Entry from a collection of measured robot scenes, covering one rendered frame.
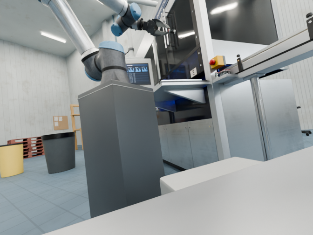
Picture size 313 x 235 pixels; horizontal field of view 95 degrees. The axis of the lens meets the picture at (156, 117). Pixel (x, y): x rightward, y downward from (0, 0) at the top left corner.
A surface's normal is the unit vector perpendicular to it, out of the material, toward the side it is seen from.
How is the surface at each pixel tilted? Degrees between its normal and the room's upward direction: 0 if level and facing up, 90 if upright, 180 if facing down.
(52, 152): 95
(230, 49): 90
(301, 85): 90
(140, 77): 90
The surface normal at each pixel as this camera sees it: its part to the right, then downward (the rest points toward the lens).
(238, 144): 0.34, -0.10
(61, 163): 0.53, -0.04
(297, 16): -0.57, 0.04
